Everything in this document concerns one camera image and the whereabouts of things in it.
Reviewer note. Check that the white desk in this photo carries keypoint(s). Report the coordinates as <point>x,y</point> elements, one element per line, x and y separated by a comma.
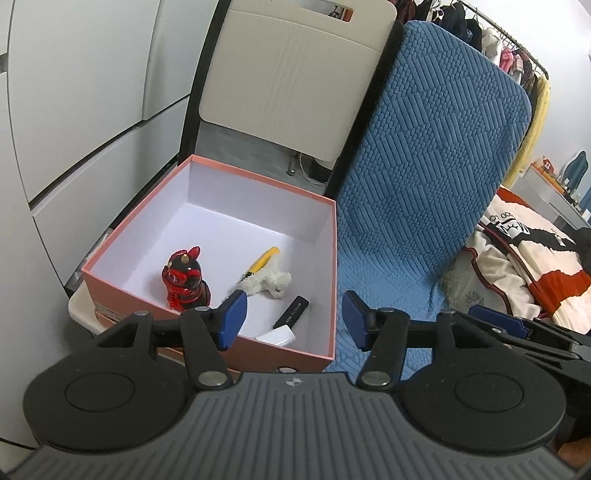
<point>540,189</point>

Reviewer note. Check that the floral bedsheet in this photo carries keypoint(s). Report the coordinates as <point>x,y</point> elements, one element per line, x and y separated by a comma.
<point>461,288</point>

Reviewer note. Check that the white folding chair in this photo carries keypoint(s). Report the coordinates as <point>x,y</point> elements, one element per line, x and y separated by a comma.
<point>286,69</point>

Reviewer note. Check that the row of hanging clothes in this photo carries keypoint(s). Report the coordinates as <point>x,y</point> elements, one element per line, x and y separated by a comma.
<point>461,21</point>

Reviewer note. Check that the blue chair cover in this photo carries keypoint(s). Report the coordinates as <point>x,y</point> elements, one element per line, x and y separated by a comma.
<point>438,138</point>

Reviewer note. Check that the red and black figurine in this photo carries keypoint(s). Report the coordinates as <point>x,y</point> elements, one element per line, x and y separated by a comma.
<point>184,277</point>

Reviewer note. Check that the pink box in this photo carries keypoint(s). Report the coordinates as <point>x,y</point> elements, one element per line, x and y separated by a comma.
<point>258,207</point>

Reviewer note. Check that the white charger cube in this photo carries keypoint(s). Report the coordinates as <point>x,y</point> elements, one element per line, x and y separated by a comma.
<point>277,336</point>

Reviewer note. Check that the yellow hanging garment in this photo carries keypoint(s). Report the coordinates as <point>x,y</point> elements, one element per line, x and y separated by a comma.
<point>538,120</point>

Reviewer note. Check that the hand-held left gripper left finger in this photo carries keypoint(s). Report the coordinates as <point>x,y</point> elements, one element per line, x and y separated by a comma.
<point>233,319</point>

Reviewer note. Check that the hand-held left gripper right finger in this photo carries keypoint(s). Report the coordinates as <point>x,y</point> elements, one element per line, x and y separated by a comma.
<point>353,321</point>

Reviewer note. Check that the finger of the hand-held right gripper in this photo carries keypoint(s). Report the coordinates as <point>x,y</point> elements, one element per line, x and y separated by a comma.
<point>540,349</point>
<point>501,318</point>

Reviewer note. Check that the white wardrobe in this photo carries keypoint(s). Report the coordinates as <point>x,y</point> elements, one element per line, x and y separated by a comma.
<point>69,115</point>

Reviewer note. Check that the cream blanket with red trim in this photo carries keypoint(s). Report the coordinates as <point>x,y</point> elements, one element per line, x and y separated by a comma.
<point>531,258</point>

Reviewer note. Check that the teal chair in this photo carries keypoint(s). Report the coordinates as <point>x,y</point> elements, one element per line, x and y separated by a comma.
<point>579,168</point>

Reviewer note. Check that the person's right forearm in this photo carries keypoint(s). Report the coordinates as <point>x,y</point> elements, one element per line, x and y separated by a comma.
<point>577,454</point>

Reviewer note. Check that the white plush toy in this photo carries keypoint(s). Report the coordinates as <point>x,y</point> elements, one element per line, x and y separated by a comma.
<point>272,279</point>

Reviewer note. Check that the black clothes rack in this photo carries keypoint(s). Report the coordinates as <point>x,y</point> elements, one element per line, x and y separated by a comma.
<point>512,34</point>

